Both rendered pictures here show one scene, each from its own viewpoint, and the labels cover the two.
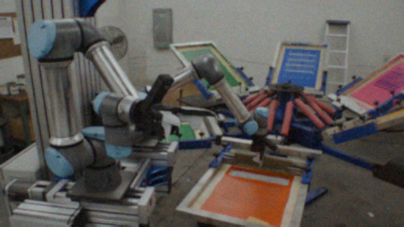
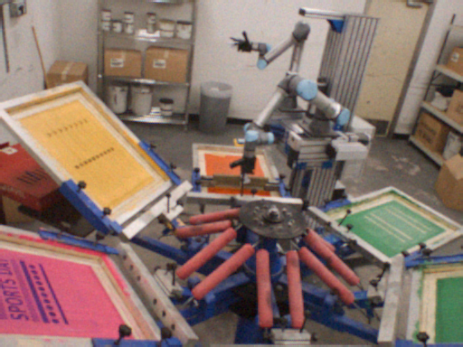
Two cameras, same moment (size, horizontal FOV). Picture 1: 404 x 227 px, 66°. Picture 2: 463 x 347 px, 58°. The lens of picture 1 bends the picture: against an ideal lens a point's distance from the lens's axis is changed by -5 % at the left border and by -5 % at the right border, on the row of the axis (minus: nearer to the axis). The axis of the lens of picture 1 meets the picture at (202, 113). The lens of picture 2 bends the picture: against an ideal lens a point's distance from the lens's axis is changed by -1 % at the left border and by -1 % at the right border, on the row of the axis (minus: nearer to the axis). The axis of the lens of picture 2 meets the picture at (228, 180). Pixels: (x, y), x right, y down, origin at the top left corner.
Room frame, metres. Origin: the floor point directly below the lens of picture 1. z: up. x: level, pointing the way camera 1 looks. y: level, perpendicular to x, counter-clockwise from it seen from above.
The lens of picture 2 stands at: (3.81, -1.68, 2.28)
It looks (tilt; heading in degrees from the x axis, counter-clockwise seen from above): 28 degrees down; 149
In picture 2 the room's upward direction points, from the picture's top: 8 degrees clockwise
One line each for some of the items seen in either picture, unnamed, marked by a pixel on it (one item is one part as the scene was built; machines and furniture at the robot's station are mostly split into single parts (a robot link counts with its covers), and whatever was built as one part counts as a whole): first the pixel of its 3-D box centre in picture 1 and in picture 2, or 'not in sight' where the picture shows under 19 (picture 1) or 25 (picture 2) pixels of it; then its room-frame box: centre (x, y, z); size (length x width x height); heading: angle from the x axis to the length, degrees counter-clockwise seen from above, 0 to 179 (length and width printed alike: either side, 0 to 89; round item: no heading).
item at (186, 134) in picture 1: (175, 121); (382, 217); (2.48, 0.21, 1.05); 1.08 x 0.61 x 0.23; 98
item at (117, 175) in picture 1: (102, 171); (288, 99); (1.17, 0.40, 1.31); 0.15 x 0.15 x 0.10
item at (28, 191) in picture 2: not in sight; (31, 171); (1.48, -1.56, 1.06); 0.61 x 0.46 x 0.12; 38
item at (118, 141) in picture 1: (121, 136); not in sight; (0.92, 0.24, 1.56); 0.11 x 0.08 x 0.11; 147
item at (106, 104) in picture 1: (114, 107); (264, 48); (0.91, 0.25, 1.65); 0.11 x 0.08 x 0.09; 57
